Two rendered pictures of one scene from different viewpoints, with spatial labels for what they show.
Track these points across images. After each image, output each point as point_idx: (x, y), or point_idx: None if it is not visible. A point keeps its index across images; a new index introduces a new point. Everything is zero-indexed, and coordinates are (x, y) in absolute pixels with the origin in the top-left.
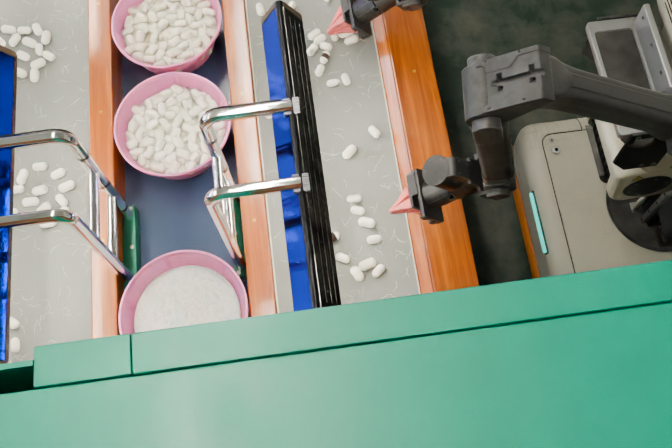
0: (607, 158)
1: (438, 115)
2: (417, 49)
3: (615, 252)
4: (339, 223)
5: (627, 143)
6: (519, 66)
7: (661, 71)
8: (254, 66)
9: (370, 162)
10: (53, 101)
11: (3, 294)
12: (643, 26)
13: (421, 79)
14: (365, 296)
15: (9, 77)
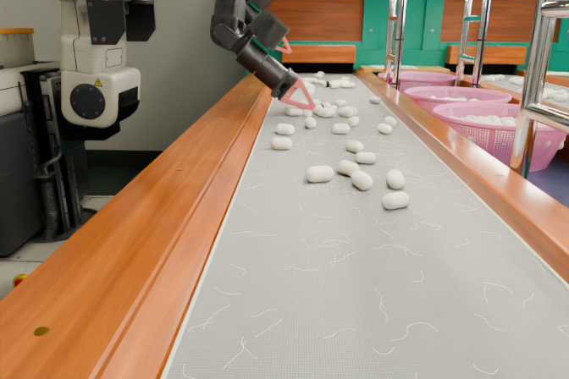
0: (135, 82)
1: (234, 89)
2: (231, 99)
3: None
4: (321, 88)
5: (153, 0)
6: None
7: None
8: (389, 112)
9: (294, 94)
10: None
11: None
12: None
13: (238, 94)
14: None
15: None
